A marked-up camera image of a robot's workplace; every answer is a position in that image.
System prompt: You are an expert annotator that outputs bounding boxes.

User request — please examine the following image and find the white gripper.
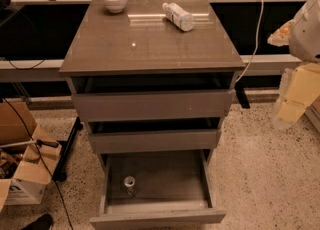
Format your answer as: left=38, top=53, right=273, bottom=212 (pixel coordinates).
left=267, top=0, right=320, bottom=130

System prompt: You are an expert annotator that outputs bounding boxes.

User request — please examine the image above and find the redbull can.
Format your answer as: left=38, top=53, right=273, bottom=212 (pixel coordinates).
left=124, top=176, right=136, bottom=196

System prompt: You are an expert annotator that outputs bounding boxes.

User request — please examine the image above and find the grey drawer cabinet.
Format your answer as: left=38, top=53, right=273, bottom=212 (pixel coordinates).
left=58, top=0, right=247, bottom=230

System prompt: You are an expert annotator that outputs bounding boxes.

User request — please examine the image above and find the grey bottom drawer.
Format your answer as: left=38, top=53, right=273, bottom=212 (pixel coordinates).
left=90, top=150, right=226, bottom=230

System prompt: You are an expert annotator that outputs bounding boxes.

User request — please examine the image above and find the grey drawer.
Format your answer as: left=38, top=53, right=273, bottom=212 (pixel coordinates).
left=67, top=77, right=234, bottom=122
left=90, top=150, right=226, bottom=230
left=89, top=118, right=221, bottom=154

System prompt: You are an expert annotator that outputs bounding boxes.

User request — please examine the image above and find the grey middle drawer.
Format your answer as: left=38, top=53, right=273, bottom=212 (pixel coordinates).
left=89, top=118, right=221, bottom=154

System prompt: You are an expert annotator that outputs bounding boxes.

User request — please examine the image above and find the grey top drawer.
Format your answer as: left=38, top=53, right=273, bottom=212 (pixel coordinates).
left=67, top=77, right=234, bottom=122

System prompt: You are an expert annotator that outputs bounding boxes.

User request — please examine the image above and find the cardboard box at right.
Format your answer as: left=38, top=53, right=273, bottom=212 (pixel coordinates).
left=305, top=97, right=320, bottom=133

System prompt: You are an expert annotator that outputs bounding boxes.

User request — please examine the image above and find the white plastic bottle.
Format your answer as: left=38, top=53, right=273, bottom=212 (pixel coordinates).
left=162, top=3, right=194, bottom=32

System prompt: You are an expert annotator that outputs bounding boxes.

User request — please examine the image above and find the black metal stand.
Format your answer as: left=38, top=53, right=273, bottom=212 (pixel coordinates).
left=53, top=117, right=83, bottom=182

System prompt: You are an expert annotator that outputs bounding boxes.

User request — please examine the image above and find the open cardboard box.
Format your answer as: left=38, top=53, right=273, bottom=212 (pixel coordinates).
left=0, top=102, right=62, bottom=211

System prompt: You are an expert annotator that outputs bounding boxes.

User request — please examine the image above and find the black shoe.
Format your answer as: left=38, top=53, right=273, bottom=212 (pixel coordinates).
left=21, top=214, right=53, bottom=230

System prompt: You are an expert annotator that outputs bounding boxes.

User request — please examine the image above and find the white power cable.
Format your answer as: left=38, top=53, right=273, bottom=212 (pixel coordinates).
left=234, top=0, right=265, bottom=84

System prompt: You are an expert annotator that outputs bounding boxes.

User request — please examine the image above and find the black handled tool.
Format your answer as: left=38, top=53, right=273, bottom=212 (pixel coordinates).
left=0, top=139, right=59, bottom=149

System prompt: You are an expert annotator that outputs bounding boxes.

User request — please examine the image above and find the black cable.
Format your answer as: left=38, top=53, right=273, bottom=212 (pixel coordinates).
left=1, top=97, right=75, bottom=230

